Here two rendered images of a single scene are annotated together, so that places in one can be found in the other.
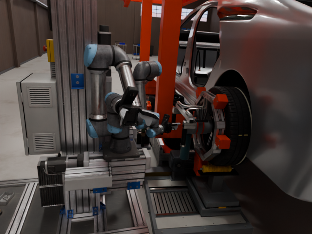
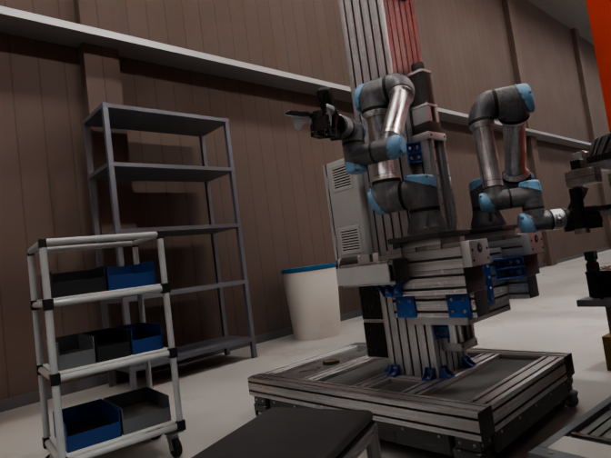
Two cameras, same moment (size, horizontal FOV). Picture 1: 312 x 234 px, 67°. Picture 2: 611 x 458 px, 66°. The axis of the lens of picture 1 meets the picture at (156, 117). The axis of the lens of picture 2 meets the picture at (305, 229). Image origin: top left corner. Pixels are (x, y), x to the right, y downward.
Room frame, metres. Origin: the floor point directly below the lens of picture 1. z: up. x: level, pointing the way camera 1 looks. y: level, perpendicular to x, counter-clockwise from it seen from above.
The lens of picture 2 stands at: (0.16, -1.18, 0.77)
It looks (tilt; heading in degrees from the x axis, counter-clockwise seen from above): 4 degrees up; 63
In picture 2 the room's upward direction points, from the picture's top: 8 degrees counter-clockwise
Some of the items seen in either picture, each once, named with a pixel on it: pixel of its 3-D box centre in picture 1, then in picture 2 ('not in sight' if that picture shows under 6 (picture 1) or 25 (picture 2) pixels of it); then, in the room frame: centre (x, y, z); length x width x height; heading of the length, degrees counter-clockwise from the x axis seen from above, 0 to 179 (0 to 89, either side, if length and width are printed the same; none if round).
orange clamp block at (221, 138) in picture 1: (222, 141); not in sight; (1.53, -0.48, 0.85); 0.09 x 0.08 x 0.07; 10
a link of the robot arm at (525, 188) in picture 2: (152, 120); (525, 195); (1.70, 0.02, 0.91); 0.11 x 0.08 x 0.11; 137
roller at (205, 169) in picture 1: (216, 168); not in sight; (1.74, -0.54, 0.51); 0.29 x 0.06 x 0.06; 100
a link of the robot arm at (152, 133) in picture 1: (153, 131); (535, 221); (1.72, 0.01, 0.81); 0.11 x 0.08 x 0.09; 145
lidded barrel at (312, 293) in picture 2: not in sight; (313, 300); (2.39, 3.26, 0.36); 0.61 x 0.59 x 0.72; 16
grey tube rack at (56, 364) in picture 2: not in sight; (105, 350); (0.27, 1.17, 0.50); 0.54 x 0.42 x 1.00; 10
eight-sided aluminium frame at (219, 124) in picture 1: (205, 125); not in sight; (1.84, -0.42, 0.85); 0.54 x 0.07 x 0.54; 10
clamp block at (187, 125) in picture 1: (189, 124); (583, 176); (1.63, -0.25, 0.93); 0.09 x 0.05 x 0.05; 100
